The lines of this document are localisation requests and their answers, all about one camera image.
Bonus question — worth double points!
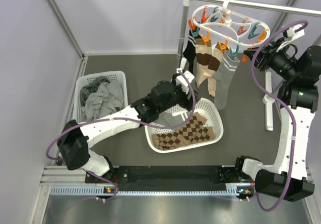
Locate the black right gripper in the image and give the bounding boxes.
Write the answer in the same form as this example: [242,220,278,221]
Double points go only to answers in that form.
[245,37,299,79]

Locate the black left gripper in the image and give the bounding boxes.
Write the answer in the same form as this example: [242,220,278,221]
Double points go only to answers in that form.
[158,74,200,114]

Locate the orange peg holding grey sock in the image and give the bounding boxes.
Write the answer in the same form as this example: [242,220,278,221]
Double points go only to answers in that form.
[241,55,248,63]

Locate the teal peg holding grey sock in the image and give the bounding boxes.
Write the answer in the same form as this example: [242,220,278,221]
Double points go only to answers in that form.
[229,45,239,60]

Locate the yellow-orange peg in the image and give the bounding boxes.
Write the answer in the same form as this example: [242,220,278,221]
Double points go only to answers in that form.
[201,32,211,46]
[218,40,229,53]

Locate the black sock with white stripes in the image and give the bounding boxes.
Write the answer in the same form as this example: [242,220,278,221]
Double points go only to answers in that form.
[183,31,196,73]

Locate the white round clip hanger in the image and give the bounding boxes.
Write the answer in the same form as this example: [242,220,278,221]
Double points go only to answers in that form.
[191,0,270,52]

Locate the brown beige striped socks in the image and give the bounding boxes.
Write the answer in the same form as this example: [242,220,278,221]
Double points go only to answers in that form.
[195,38,212,87]

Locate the teal clothes peg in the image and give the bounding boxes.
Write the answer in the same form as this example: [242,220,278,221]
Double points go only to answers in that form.
[191,31,201,40]

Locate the orange clothes peg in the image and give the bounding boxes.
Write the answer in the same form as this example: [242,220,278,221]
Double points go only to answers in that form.
[188,20,197,32]

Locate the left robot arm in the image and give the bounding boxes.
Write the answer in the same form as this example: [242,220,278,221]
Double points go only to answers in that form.
[54,69,197,182]

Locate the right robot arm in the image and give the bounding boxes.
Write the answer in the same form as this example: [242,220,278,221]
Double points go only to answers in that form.
[234,37,320,202]

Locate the brown argyle socks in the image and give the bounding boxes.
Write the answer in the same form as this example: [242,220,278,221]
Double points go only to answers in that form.
[151,112,215,152]

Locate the white oval sock basket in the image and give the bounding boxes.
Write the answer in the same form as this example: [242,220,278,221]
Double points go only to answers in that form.
[144,98,224,154]

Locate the white drying rack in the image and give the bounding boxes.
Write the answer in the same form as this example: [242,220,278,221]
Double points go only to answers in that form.
[178,0,320,131]

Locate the grey clothes pile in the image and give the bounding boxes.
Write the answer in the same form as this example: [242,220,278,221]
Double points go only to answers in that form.
[80,76,125,122]

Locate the white rectangular laundry basket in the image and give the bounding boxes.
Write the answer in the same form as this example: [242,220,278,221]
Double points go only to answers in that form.
[73,71,128,123]

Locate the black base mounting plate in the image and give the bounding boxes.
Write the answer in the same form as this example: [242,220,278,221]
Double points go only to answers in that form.
[84,165,254,192]

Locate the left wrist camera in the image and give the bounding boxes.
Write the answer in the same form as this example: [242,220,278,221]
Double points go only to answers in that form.
[174,68,195,94]

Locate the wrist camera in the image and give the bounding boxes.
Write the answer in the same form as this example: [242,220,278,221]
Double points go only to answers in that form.
[283,24,305,42]
[174,68,195,94]

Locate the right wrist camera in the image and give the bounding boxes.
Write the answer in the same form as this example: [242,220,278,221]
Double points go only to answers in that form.
[283,24,305,42]

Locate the grey slotted cable duct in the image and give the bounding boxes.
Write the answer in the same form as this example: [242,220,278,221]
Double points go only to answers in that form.
[50,186,252,196]

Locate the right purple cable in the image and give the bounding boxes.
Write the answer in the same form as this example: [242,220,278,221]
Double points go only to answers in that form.
[251,20,309,212]

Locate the purple cable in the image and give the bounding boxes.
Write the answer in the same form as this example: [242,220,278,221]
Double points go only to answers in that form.
[251,20,309,212]
[45,70,197,200]

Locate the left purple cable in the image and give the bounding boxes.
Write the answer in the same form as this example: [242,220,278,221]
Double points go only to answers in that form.
[45,70,197,200]

